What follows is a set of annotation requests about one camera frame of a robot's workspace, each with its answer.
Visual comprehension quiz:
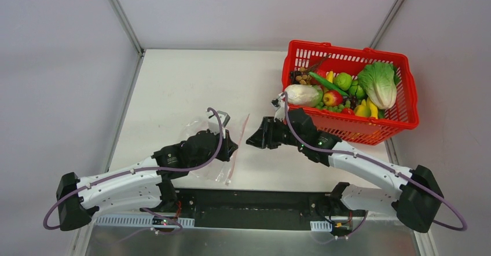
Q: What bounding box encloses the clear zip top bag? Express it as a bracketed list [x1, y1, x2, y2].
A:
[179, 114, 250, 186]

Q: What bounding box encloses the white green napa cabbage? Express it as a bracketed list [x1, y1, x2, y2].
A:
[284, 85, 323, 107]

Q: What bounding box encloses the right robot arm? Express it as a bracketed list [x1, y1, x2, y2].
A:
[246, 109, 443, 233]

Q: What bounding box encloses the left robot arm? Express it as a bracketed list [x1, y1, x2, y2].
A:
[56, 130, 239, 231]

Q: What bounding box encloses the dark purple grape bunch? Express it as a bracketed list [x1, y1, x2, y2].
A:
[290, 71, 303, 85]

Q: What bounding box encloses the red apple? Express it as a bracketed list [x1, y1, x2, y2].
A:
[322, 90, 343, 107]

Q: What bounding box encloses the green grape bunch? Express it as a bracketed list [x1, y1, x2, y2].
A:
[314, 101, 354, 114]

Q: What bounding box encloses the light green lime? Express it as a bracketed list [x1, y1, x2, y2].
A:
[333, 72, 353, 91]

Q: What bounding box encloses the dark green pepper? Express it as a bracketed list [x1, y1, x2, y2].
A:
[348, 79, 367, 100]

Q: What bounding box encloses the red plastic basket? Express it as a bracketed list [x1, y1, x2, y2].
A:
[281, 40, 419, 145]

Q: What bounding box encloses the yellow banana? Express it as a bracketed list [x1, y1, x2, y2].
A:
[366, 97, 379, 119]

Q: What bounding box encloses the large green lettuce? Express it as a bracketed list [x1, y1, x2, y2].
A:
[357, 62, 401, 109]

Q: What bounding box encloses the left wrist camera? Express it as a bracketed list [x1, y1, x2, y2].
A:
[208, 111, 230, 138]

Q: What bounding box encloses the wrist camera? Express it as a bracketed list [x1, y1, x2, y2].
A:
[271, 97, 285, 122]
[208, 111, 230, 138]

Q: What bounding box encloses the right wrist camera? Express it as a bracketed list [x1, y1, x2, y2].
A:
[271, 97, 285, 122]

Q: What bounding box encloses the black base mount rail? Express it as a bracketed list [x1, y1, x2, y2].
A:
[168, 186, 346, 232]

